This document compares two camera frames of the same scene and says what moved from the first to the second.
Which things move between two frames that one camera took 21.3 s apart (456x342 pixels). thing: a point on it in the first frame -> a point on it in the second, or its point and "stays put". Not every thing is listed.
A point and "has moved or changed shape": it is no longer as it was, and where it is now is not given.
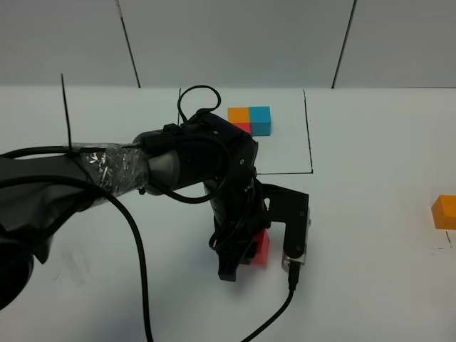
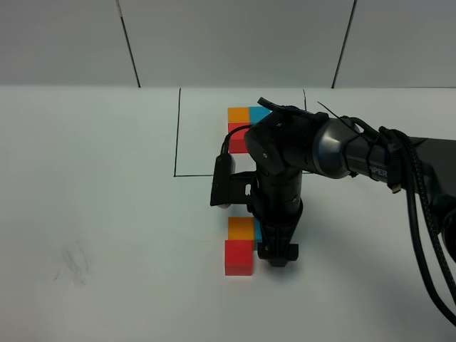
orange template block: x=239 y=115 stays put
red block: x=261 y=256 has moved or changed shape
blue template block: x=260 y=121 stays put
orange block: x=444 y=211 has moved or changed shape
